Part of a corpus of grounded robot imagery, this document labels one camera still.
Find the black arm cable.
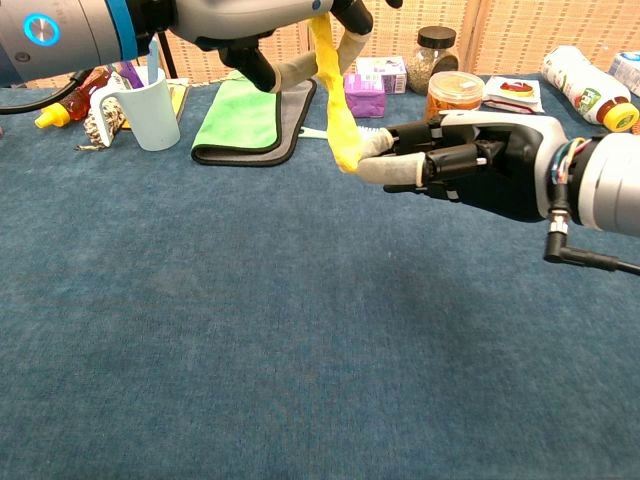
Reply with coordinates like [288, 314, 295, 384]
[543, 208, 640, 277]
[0, 68, 94, 116]

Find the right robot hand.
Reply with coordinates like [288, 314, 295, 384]
[357, 110, 569, 223]

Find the honey bottle yellow cap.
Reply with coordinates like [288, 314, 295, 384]
[34, 67, 111, 129]

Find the white and purple box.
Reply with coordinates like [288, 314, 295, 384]
[354, 56, 408, 95]

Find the purple cardboard box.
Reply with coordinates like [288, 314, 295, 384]
[343, 73, 387, 119]

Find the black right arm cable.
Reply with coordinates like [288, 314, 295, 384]
[543, 208, 640, 277]

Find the light blue handled cup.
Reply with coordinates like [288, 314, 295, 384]
[89, 66, 181, 152]

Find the packaged donut snack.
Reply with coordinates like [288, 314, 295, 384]
[482, 75, 545, 115]

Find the light blue toothbrush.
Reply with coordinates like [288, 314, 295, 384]
[146, 33, 160, 86]

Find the glass jar black lid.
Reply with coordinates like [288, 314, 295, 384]
[407, 25, 460, 96]

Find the blue felt table cover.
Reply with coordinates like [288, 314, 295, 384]
[0, 74, 640, 480]

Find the grey microfibre cloth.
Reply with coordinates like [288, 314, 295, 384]
[191, 77, 318, 168]

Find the yellow twisted cloth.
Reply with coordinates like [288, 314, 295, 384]
[309, 13, 361, 175]

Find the white bottle yellow cap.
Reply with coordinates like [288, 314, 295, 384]
[542, 45, 640, 134]

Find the green microfibre cloth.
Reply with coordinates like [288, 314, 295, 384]
[192, 68, 281, 151]

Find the purple toothpaste tube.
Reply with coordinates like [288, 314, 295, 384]
[107, 59, 146, 91]

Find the clear jar of rubber bands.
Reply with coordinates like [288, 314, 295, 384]
[424, 71, 486, 122]

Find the mint green scrub brush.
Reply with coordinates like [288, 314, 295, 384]
[298, 124, 387, 140]

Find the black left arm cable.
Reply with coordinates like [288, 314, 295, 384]
[0, 68, 94, 116]

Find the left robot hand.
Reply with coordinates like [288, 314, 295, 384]
[164, 0, 404, 94]

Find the black stand pole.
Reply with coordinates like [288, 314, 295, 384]
[160, 32, 179, 80]

